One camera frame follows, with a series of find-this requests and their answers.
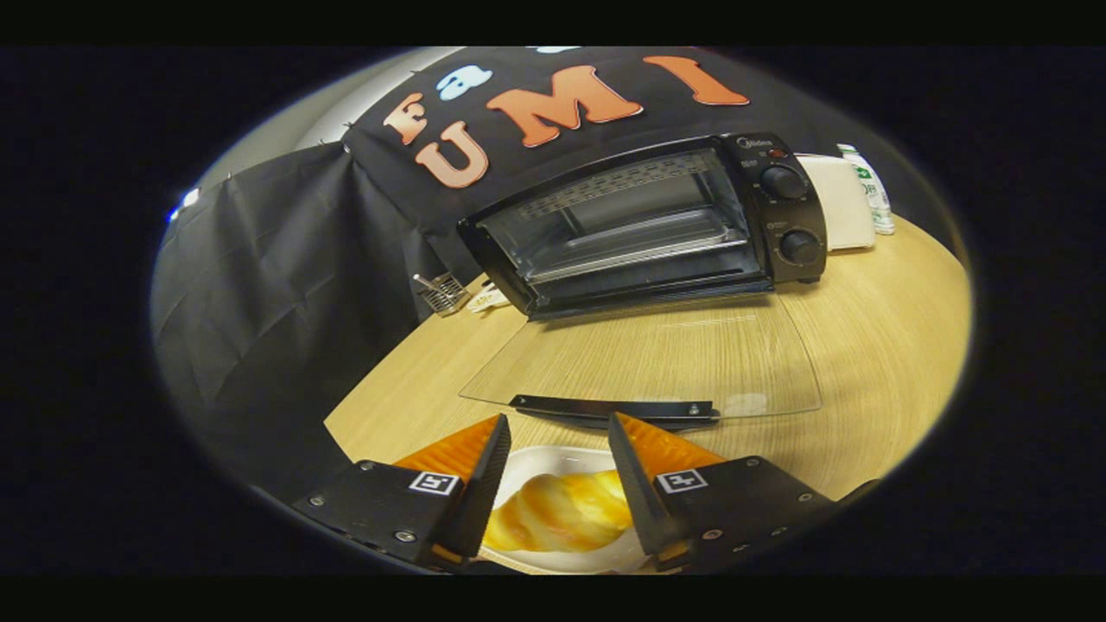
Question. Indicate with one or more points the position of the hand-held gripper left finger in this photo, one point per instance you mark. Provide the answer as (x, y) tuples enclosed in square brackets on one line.
[(484, 492)]

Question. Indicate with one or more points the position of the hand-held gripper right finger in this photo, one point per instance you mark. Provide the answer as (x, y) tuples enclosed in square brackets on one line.
[(635, 492)]

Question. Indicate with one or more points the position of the golden bread roll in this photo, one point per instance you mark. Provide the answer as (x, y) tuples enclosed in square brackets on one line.
[(557, 514)]

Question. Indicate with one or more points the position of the black toaster oven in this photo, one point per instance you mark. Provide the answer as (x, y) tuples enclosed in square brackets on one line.
[(791, 216)]

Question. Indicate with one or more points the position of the white slot toaster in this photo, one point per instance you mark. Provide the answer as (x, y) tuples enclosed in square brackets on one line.
[(842, 203)]

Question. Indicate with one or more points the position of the white foam plate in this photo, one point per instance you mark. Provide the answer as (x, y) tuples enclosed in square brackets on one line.
[(536, 462)]

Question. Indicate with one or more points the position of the small white snack dish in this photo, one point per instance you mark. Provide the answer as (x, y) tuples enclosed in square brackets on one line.
[(486, 301)]

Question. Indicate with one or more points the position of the small clear glass holder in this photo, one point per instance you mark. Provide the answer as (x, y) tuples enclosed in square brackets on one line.
[(443, 294)]

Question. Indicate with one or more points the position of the black backdrop cloth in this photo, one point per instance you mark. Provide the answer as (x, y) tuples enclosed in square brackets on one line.
[(259, 285)]

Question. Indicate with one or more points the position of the white bottle green label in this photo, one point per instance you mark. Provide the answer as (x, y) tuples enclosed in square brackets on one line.
[(873, 194)]

